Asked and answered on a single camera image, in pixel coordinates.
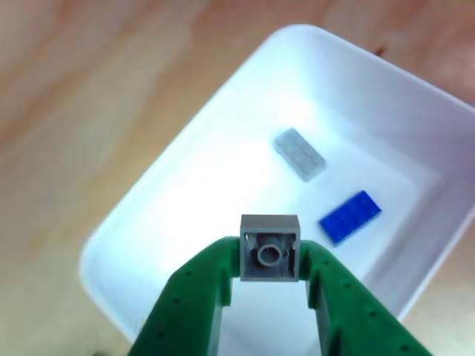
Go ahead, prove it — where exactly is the blue lego plate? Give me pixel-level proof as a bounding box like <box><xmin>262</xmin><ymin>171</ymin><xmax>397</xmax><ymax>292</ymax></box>
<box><xmin>318</xmin><ymin>189</ymin><xmax>383</xmax><ymax>246</ymax></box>

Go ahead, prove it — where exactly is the small grey lego brick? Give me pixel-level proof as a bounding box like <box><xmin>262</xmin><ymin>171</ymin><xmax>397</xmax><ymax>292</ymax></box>
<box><xmin>239</xmin><ymin>214</ymin><xmax>301</xmax><ymax>283</ymax></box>

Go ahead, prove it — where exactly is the light grey lego brick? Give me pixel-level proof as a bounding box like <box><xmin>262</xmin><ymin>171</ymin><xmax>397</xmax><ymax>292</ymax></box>
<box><xmin>272</xmin><ymin>127</ymin><xmax>327</xmax><ymax>182</ymax></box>

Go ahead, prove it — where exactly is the white plastic bin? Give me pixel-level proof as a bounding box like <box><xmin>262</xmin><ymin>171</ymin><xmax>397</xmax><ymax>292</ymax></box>
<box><xmin>77</xmin><ymin>24</ymin><xmax>475</xmax><ymax>334</ymax></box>

